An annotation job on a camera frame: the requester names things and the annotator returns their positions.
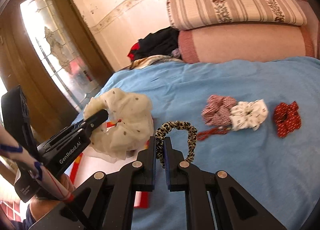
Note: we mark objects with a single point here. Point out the red shallow tray box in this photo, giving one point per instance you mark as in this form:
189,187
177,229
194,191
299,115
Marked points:
91,161

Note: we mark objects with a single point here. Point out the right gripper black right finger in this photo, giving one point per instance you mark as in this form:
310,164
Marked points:
214,200

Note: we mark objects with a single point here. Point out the brown wooden glass door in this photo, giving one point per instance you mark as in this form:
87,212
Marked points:
48,50

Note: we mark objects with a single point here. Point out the blue blanket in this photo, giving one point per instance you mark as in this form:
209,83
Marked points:
282,174

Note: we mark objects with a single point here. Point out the cream dotted organza scrunchie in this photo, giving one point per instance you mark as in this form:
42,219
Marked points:
128,127

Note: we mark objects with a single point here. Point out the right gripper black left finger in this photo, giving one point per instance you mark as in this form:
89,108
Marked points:
110,200

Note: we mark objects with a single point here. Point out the striped floral pillow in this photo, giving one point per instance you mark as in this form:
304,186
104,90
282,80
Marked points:
191,14

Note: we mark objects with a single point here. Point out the white patterned scrunchie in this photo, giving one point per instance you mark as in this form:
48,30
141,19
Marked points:
248,115

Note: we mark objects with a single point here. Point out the leopard print scrunchie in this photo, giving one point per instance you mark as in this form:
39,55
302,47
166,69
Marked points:
165,129

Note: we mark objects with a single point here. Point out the black and red clothes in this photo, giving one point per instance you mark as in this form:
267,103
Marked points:
162,42

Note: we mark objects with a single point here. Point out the red checkered scrunchie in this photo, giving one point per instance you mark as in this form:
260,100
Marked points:
218,110

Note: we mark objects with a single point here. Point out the red dotted scrunchie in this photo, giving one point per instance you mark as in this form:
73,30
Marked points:
287,118

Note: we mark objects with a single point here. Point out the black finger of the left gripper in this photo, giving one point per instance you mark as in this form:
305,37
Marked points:
93,122

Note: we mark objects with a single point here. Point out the person's left hand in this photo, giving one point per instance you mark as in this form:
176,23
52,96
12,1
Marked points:
40,207

